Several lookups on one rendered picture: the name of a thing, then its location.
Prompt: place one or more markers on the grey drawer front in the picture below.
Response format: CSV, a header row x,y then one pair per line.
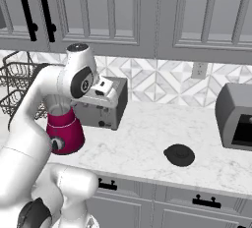
x,y
131,187
177,196

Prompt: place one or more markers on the magenta blender with clear jar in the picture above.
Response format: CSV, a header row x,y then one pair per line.
x,y
67,133

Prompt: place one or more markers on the grey base cupboard door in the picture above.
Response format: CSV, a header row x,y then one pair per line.
x,y
190,217
121,214

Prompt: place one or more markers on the grey toaster oven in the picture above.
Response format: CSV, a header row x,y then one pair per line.
x,y
234,120

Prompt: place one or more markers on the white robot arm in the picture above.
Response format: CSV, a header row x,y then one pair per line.
x,y
29,140

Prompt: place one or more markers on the silver toaster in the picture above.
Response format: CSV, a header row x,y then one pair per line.
x,y
111,117

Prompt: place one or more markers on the white wall outlet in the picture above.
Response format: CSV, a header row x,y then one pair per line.
x,y
199,70

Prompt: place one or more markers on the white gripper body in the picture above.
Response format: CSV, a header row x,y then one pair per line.
x,y
108,99

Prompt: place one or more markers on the black blender lid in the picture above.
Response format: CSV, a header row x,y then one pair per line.
x,y
179,155

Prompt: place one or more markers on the grey wall cupboard door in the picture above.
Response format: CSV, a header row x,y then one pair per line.
x,y
206,15
105,12
10,15

